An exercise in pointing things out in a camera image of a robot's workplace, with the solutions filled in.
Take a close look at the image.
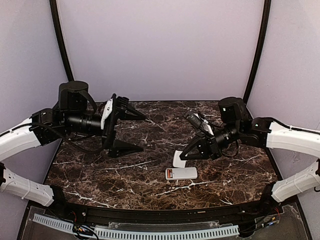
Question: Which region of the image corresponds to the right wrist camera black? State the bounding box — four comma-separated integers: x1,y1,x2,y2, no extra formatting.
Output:
183,110,208,131

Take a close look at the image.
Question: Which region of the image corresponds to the left black frame post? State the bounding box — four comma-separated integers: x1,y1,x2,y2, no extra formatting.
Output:
49,0,75,82

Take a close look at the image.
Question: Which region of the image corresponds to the white remote control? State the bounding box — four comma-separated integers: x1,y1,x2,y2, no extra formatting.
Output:
165,167,198,181

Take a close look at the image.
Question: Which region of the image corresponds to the right black frame post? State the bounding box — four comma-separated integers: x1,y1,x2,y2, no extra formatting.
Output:
243,0,272,105

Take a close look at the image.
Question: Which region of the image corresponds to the black curved front rail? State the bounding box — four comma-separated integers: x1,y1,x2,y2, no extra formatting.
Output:
45,201,284,225

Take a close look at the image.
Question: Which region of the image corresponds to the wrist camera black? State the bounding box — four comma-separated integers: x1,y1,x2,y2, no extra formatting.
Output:
115,96,129,120
183,110,208,131

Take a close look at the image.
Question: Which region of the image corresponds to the white cable duct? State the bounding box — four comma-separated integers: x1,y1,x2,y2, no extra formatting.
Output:
32,213,73,234
95,225,240,240

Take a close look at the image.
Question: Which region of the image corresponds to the left white cable duct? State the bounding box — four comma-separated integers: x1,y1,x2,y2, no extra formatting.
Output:
32,213,73,234

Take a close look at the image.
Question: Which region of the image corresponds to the white battery cover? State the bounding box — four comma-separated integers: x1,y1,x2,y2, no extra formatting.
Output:
172,150,187,168

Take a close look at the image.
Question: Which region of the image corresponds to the black frame post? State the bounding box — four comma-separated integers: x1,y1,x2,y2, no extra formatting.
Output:
49,0,75,82
243,0,272,105

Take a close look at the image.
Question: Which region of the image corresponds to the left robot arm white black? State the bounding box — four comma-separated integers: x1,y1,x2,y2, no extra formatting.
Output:
0,81,147,161

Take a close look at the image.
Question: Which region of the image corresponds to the right white cable duct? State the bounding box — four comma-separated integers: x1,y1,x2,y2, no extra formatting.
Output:
95,225,240,240

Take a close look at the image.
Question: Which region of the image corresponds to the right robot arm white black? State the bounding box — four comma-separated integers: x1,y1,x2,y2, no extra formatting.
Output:
173,97,320,205

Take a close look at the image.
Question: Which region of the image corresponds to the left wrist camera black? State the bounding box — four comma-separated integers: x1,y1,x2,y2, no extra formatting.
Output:
115,96,129,120

